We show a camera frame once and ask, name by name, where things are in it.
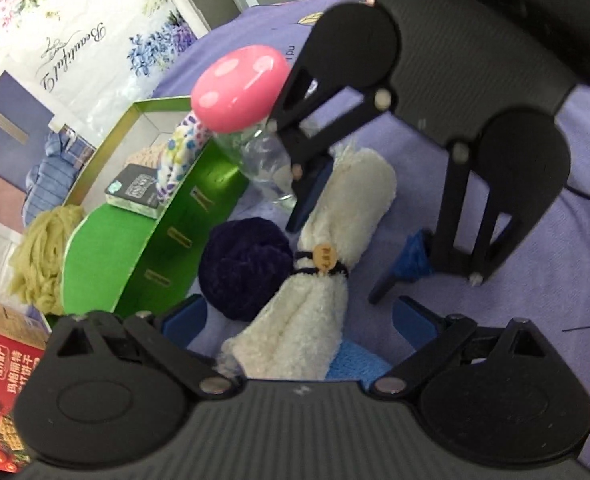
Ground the beige knitted cloth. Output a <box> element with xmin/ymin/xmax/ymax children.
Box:
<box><xmin>128</xmin><ymin>142</ymin><xmax>168</xmax><ymax>168</ymax></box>

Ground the purple floral bed sheet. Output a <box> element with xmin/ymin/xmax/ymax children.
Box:
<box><xmin>150</xmin><ymin>0</ymin><xmax>590</xmax><ymax>461</ymax></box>

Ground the white fluffy towel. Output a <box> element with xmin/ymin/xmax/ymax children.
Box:
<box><xmin>217</xmin><ymin>142</ymin><xmax>398</xmax><ymax>381</ymax></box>

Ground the dark purple velvet ball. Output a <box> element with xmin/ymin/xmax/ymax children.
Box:
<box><xmin>197</xmin><ymin>217</ymin><xmax>296</xmax><ymax>322</ymax></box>

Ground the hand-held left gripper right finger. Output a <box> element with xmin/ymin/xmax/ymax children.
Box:
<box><xmin>372</xmin><ymin>296</ymin><xmax>556</xmax><ymax>399</ymax></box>

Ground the floral cloth roll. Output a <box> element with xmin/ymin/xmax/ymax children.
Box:
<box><xmin>156</xmin><ymin>110</ymin><xmax>215</xmax><ymax>206</ymax></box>

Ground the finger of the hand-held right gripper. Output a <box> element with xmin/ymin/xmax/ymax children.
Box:
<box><xmin>367</xmin><ymin>142</ymin><xmax>526</xmax><ymax>306</ymax></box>
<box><xmin>267</xmin><ymin>67</ymin><xmax>393</xmax><ymax>233</ymax></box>

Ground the dark hair tie wooden tag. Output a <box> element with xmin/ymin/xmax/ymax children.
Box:
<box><xmin>294</xmin><ymin>242</ymin><xmax>350</xmax><ymax>278</ymax></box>

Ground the blue cloth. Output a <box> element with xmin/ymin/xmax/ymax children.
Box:
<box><xmin>325</xmin><ymin>337</ymin><xmax>393</xmax><ymax>383</ymax></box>

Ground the glass jar pink mushroom lid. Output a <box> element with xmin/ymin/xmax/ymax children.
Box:
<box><xmin>190</xmin><ymin>44</ymin><xmax>298</xmax><ymax>206</ymax></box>

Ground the green box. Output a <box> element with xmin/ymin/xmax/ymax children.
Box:
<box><xmin>61</xmin><ymin>95</ymin><xmax>251</xmax><ymax>318</ymax></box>

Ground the brown cardboard box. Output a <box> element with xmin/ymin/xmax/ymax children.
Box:
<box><xmin>0</xmin><ymin>300</ymin><xmax>51</xmax><ymax>351</ymax></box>

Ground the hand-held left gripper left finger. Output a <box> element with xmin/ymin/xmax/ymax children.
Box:
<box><xmin>50</xmin><ymin>294</ymin><xmax>236</xmax><ymax>400</ymax></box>

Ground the olive green mesh bath pouf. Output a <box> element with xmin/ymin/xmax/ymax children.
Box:
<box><xmin>8</xmin><ymin>204</ymin><xmax>86</xmax><ymax>316</ymax></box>

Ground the small dark card box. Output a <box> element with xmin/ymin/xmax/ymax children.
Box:
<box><xmin>104</xmin><ymin>163</ymin><xmax>163</xmax><ymax>220</ymax></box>

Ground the floral bedding package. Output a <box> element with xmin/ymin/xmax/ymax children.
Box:
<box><xmin>0</xmin><ymin>0</ymin><xmax>211</xmax><ymax>126</ymax></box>

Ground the red biscuit box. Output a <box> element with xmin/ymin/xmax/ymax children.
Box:
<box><xmin>0</xmin><ymin>299</ymin><xmax>51</xmax><ymax>476</ymax></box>

